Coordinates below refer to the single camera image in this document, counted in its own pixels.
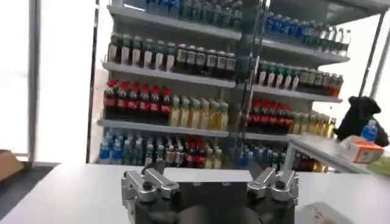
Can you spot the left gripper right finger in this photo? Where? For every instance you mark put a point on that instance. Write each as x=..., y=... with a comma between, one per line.
x=274, y=185

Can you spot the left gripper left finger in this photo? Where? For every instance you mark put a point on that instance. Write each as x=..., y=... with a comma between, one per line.
x=146, y=185

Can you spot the grey printed T-shirt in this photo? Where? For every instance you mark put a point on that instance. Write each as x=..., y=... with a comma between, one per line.
x=317, y=214

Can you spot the white side table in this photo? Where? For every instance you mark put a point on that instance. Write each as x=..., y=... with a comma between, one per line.
x=323, y=152

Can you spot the bottle shelf unit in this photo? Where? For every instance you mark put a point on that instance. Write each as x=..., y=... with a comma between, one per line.
x=170, y=91
x=289, y=91

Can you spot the orange tissue pack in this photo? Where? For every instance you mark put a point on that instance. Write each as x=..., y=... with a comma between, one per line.
x=364, y=150

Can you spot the black bag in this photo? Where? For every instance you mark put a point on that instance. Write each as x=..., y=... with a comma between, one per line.
x=358, y=118

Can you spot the green cloth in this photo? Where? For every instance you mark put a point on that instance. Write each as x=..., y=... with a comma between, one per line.
x=381, y=165

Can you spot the blue water bottle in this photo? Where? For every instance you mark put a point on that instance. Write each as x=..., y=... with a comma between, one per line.
x=369, y=132

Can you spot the thin black pole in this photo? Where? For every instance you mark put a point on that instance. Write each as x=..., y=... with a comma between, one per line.
x=92, y=79

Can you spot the brown cardboard box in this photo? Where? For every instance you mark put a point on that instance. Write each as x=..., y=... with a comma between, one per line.
x=9, y=164

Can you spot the grey window frame post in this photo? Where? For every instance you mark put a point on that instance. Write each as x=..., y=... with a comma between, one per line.
x=34, y=79

